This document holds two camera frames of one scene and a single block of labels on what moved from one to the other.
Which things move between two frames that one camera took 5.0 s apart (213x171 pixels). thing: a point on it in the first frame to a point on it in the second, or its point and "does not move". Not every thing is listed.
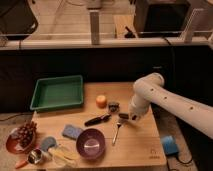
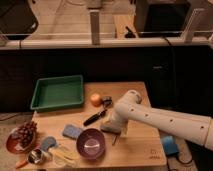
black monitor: (17, 20) does not move
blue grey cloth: (47, 142) does not move
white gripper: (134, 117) to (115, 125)
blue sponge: (170, 147) does not move
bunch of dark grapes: (25, 133) does not move
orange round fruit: (101, 101) to (95, 99)
